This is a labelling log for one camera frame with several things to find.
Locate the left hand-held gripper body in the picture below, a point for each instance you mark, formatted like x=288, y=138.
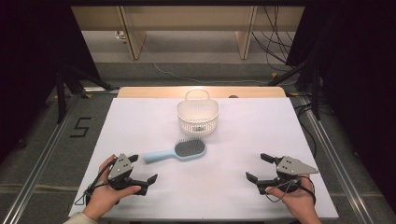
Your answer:
x=120, y=168

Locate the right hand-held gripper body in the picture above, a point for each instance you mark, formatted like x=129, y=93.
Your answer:
x=289, y=168

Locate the light blue hairbrush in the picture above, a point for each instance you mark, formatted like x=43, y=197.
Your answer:
x=186, y=150

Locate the white plastic basket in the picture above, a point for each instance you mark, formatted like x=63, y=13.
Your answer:
x=198, y=116

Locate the person's left hand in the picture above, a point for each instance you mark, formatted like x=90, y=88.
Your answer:
x=104, y=196

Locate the person's right hand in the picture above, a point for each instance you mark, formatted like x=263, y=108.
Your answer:
x=297, y=200

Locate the white table cover sheet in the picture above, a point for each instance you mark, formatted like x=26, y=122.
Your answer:
x=214, y=174

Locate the black tripod stand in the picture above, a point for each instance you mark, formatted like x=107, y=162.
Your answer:
x=61, y=93
x=315, y=93

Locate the black curtain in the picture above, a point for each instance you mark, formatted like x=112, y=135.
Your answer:
x=34, y=62
x=358, y=77

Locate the beige wooden desk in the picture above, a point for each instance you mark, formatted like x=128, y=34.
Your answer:
x=186, y=18

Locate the metal floor rail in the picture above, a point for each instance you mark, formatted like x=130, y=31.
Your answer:
x=37, y=174
x=336, y=161

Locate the white wall plug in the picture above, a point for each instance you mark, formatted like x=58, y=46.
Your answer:
x=120, y=35

